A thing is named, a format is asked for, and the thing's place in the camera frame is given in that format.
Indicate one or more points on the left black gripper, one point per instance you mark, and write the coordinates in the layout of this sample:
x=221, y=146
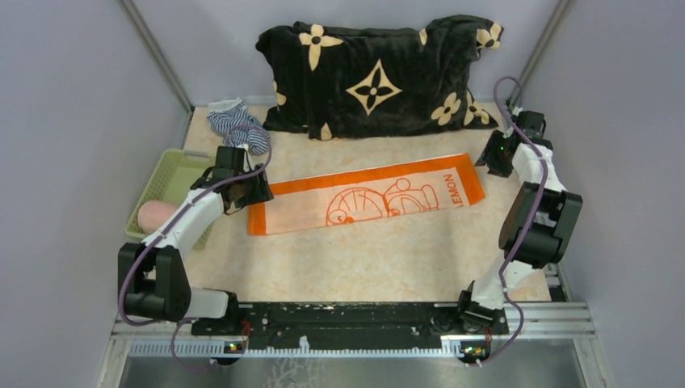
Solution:
x=262, y=191

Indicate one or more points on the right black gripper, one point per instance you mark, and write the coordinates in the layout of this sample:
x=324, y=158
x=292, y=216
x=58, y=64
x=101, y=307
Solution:
x=488, y=158

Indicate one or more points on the orange white towel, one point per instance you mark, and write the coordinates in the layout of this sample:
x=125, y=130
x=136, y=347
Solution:
x=448, y=182

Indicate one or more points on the pink towel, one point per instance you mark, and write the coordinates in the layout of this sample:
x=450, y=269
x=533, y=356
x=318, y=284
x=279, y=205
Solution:
x=153, y=214

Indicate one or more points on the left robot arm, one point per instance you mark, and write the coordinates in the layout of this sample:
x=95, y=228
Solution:
x=153, y=285

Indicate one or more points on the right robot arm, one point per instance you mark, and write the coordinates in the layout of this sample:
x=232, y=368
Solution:
x=538, y=227

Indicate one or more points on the green plastic basket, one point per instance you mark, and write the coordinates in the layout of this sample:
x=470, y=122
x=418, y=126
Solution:
x=170, y=182

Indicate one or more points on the blue striped cloth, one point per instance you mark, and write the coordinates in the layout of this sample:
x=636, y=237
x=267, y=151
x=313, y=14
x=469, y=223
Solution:
x=230, y=119

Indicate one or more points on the black floral pillow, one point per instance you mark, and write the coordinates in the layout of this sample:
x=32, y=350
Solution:
x=337, y=82

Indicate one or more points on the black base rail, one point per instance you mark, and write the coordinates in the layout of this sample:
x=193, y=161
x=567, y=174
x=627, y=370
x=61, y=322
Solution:
x=346, y=326

